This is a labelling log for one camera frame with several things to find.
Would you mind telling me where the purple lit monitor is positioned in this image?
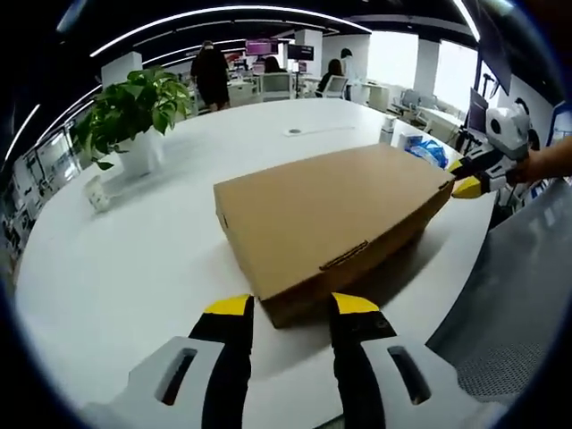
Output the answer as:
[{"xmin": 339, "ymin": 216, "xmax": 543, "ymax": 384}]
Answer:
[{"xmin": 245, "ymin": 38, "xmax": 279, "ymax": 57}]

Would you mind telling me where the green potted plant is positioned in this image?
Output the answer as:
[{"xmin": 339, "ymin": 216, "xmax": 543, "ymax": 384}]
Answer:
[{"xmin": 71, "ymin": 65, "xmax": 194, "ymax": 176}]

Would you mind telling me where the table cable tray cover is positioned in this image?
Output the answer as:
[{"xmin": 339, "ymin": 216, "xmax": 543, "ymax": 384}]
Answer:
[{"xmin": 283, "ymin": 125, "xmax": 357, "ymax": 136}]

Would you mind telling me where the white cabinet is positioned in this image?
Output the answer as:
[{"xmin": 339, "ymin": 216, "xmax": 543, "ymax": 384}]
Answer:
[{"xmin": 359, "ymin": 82, "xmax": 394, "ymax": 111}]

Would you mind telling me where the ceiling light strip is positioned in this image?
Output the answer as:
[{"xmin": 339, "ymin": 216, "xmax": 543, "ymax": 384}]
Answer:
[
  {"xmin": 3, "ymin": 105, "xmax": 41, "ymax": 162},
  {"xmin": 453, "ymin": 0, "xmax": 482, "ymax": 37}
]

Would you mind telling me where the brown cardboard shoe box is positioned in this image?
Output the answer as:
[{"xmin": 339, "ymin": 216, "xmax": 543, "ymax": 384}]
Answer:
[{"xmin": 213, "ymin": 143, "xmax": 456, "ymax": 331}]

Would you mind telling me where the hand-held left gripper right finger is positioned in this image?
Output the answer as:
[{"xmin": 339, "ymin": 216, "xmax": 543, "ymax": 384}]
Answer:
[{"xmin": 330, "ymin": 292, "xmax": 486, "ymax": 429}]

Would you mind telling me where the dark monitor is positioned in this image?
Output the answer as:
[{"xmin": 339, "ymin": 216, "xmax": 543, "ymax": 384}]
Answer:
[{"xmin": 287, "ymin": 43, "xmax": 314, "ymax": 62}]

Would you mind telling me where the person's right hand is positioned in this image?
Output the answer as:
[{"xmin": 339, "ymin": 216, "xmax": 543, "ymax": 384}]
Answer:
[{"xmin": 506, "ymin": 154, "xmax": 545, "ymax": 185}]

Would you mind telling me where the crumpled blue plastic pack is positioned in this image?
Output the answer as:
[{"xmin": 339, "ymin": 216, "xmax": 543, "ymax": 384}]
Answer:
[{"xmin": 404, "ymin": 138, "xmax": 448, "ymax": 170}]

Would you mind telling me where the white patterned paper cup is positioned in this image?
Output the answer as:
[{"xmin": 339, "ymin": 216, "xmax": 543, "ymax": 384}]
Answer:
[{"xmin": 83, "ymin": 174, "xmax": 112, "ymax": 211}]

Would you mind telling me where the desk monitor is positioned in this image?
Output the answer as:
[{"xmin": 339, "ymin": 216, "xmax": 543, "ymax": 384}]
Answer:
[{"xmin": 467, "ymin": 88, "xmax": 491, "ymax": 135}]

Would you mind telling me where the white office chair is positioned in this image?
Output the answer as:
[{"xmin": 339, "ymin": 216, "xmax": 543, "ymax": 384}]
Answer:
[
  {"xmin": 261, "ymin": 71, "xmax": 296, "ymax": 102},
  {"xmin": 319, "ymin": 75, "xmax": 349, "ymax": 99}
]

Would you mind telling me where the long curved ceiling light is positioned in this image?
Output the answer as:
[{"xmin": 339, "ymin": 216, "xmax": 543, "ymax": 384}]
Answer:
[{"xmin": 89, "ymin": 4, "xmax": 373, "ymax": 58}]

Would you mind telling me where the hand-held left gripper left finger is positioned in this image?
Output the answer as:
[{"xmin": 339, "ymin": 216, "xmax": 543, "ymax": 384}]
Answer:
[{"xmin": 82, "ymin": 293, "xmax": 256, "ymax": 429}]

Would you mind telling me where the large dark wall screen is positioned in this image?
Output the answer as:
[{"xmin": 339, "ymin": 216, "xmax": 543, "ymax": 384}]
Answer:
[{"xmin": 475, "ymin": 13, "xmax": 513, "ymax": 95}]

